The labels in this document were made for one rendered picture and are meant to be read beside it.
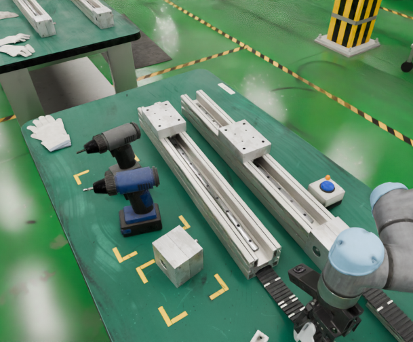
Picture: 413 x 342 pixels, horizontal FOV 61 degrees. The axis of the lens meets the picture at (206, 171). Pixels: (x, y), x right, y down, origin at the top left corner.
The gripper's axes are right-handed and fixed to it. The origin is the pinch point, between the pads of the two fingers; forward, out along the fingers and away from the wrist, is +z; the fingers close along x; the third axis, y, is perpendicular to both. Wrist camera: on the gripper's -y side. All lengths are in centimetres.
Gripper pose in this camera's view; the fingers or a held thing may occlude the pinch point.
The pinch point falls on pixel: (310, 326)
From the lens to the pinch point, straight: 92.5
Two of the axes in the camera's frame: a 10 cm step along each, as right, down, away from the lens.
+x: 8.8, -3.3, 3.4
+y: 4.8, 6.0, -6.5
